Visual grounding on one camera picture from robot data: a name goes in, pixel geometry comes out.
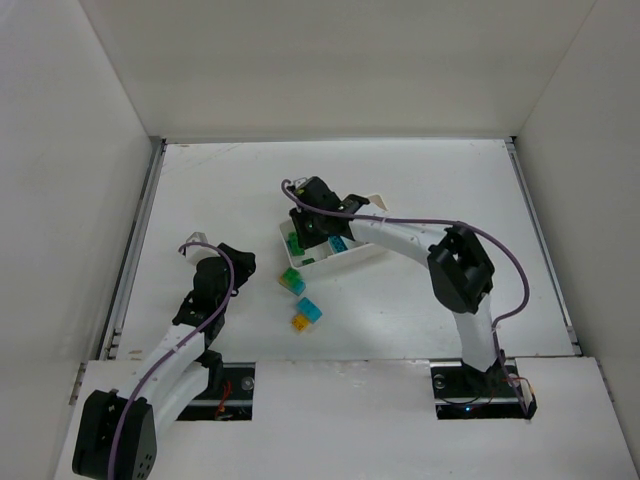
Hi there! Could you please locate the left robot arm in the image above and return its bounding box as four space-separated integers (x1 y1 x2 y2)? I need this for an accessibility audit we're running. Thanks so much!
71 241 256 479

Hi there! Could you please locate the green yellow blue lego stack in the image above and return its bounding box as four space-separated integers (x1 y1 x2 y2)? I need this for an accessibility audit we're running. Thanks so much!
279 267 306 296

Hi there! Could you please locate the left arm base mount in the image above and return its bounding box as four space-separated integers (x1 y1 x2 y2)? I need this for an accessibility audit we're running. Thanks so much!
177 350 256 422

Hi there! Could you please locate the white divided container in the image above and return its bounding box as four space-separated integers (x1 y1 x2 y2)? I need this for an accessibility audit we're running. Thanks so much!
279 218 387 279

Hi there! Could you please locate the orange lego brick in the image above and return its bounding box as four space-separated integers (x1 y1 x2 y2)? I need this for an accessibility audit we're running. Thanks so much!
291 314 312 333

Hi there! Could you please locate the purple cable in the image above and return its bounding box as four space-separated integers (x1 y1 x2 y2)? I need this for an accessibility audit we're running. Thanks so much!
107 242 237 480
280 179 531 416

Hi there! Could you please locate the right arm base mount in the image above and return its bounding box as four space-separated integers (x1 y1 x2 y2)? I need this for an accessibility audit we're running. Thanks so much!
430 360 538 420

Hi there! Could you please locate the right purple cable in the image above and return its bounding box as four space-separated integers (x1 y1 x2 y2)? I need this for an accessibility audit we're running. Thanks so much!
280 179 531 416

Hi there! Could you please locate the blue long lego brick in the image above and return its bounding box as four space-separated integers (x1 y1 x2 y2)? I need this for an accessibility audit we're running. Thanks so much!
328 236 348 254

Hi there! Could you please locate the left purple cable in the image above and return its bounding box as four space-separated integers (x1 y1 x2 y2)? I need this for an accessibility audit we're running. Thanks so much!
107 242 237 480

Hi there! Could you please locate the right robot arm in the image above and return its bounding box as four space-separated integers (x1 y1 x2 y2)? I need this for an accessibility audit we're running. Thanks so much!
281 176 498 372

